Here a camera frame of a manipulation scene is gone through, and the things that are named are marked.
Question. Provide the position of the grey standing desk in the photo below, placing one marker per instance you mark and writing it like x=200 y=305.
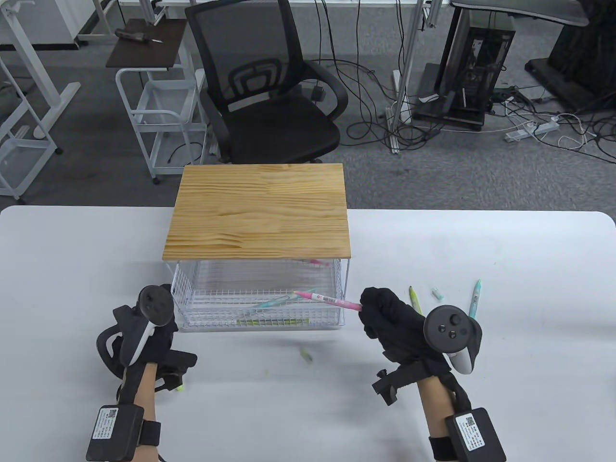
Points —
x=529 y=12

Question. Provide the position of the black computer tower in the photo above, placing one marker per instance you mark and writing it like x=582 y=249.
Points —
x=481 y=62

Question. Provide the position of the person's right hand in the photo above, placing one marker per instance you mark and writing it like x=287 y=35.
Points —
x=394 y=322

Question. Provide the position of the black tracking controller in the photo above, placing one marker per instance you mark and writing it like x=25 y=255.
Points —
x=154 y=303
x=447 y=327

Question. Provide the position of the white power strip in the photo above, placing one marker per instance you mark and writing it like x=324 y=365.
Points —
x=532 y=130

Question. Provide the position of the dark brown side table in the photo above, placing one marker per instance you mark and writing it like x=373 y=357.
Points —
x=144 y=50

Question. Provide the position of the black machine base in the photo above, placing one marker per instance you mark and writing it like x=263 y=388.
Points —
x=582 y=62

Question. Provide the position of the person's left forearm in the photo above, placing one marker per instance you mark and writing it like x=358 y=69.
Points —
x=144 y=390

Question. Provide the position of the pink double-ended highlighter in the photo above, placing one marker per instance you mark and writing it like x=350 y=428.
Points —
x=317 y=263
x=332 y=301

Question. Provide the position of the yellow-green double-ended highlighter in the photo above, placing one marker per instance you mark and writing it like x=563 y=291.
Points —
x=272 y=321
x=414 y=298

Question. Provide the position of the person's left hand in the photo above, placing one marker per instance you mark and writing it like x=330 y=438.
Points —
x=161 y=344

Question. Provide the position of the aluminium profile post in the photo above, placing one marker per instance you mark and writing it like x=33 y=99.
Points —
x=404 y=96

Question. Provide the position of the teal double-ended highlighter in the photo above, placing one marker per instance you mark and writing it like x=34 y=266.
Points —
x=475 y=296
x=272 y=303

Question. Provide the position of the teal highlighter cap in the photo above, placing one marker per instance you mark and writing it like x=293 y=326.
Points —
x=436 y=292

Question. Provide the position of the black power adapter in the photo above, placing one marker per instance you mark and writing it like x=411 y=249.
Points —
x=317 y=91

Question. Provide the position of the person's right forearm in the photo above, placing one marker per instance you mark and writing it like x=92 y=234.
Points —
x=433 y=404

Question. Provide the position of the black mesh office chair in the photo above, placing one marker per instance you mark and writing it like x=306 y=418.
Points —
x=274 y=127

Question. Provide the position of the white desk leg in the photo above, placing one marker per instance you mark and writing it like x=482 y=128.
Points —
x=57 y=103

